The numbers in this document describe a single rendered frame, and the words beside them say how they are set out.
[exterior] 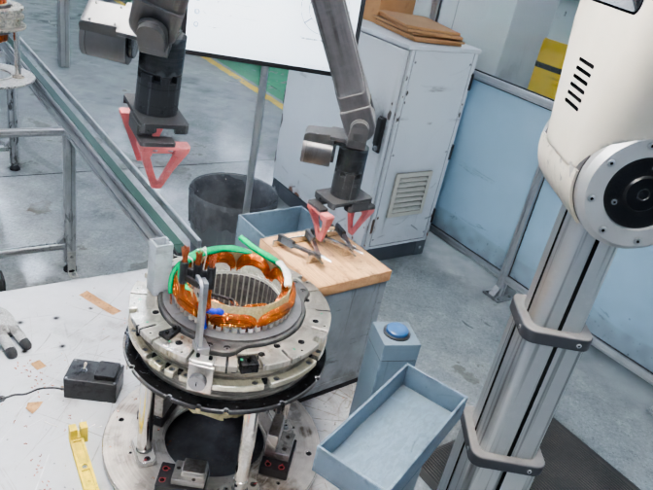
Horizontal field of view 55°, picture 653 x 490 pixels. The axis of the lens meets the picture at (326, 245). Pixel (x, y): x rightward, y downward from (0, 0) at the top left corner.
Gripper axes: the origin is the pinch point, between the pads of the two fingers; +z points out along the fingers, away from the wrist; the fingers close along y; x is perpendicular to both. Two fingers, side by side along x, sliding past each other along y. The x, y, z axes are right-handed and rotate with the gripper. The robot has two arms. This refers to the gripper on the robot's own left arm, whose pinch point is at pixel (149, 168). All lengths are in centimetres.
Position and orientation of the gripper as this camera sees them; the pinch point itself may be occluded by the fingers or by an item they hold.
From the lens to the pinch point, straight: 94.7
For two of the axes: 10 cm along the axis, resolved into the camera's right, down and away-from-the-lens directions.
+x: 8.6, -0.5, 5.1
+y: 4.5, 5.6, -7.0
